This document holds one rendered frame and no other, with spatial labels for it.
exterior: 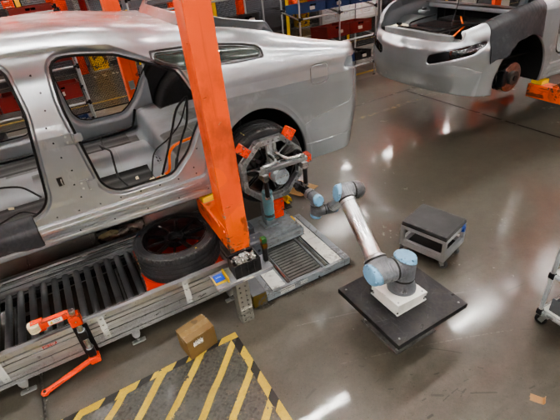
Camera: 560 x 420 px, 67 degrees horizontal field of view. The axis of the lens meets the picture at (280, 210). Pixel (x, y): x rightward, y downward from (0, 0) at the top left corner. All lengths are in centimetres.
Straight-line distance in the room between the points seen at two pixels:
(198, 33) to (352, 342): 220
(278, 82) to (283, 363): 204
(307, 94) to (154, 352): 228
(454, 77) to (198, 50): 324
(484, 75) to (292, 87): 241
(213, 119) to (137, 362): 178
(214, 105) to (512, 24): 345
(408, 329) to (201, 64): 200
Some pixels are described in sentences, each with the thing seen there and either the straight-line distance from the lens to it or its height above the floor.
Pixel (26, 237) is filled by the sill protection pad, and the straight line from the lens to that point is 326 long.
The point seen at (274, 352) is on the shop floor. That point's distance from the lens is 308.
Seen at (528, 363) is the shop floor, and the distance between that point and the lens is 325.
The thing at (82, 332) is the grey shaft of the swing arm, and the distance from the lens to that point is 315.
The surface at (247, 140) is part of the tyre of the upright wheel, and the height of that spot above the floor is 112.
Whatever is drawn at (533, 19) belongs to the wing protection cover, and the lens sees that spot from 539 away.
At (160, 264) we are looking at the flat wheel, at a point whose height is 47.
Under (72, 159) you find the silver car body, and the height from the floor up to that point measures 131.
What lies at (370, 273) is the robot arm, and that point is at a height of 61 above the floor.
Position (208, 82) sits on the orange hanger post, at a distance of 253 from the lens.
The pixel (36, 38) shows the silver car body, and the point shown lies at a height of 202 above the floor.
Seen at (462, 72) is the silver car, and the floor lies 103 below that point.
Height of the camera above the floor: 241
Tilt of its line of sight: 33 degrees down
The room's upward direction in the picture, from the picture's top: 6 degrees counter-clockwise
